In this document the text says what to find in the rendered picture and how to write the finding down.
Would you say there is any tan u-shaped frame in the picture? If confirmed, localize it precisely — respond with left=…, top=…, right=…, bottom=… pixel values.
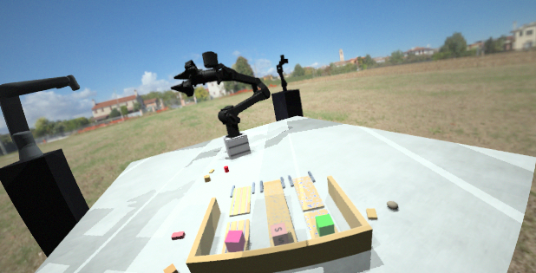
left=183, top=172, right=373, bottom=273

